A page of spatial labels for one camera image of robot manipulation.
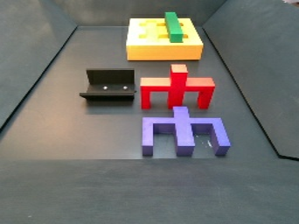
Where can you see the yellow slotted board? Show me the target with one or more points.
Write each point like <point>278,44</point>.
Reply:
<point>148,43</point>

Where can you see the purple fork-shaped block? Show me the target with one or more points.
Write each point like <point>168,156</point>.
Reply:
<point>184,126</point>

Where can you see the red fork-shaped block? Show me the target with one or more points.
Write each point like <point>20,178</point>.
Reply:
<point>176,84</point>

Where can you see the green long block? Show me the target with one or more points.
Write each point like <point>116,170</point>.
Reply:
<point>174,28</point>

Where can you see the black angle bracket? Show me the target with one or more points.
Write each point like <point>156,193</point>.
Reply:
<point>109,84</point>

